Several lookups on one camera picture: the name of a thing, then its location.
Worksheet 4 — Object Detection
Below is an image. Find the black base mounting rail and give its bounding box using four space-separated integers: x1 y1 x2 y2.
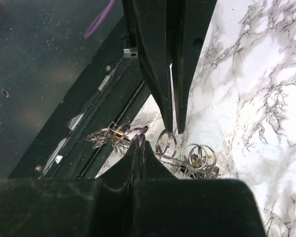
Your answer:
9 19 149 179

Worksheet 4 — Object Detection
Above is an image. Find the yellow key tag inner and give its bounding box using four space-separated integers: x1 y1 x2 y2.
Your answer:
192 154 206 167

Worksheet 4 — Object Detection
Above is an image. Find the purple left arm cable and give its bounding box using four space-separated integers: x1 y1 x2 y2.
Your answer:
84 0 118 39

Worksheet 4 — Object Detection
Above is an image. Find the round metal key ring disc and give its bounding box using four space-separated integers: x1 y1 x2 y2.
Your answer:
86 122 220 180

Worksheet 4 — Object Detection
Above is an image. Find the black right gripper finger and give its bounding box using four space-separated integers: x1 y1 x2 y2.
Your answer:
122 0 173 131
133 141 265 237
167 0 217 134
0 139 141 237

